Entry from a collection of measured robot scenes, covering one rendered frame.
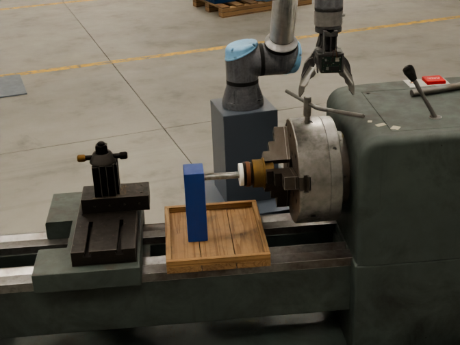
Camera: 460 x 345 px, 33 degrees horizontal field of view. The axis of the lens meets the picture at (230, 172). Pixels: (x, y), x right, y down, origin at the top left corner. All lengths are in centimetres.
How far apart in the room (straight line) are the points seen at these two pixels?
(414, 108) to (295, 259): 56
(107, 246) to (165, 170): 289
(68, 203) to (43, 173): 263
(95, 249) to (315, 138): 69
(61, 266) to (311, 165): 75
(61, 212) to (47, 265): 33
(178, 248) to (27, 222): 235
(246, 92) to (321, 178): 68
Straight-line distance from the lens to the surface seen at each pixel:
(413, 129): 221
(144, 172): 508
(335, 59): 212
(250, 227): 245
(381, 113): 232
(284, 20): 269
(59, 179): 512
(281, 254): 237
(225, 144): 280
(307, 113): 227
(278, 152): 235
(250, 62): 277
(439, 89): 250
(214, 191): 301
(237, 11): 915
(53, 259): 230
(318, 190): 223
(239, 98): 279
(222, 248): 235
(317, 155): 222
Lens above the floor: 204
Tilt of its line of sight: 24 degrees down
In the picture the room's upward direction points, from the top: 2 degrees counter-clockwise
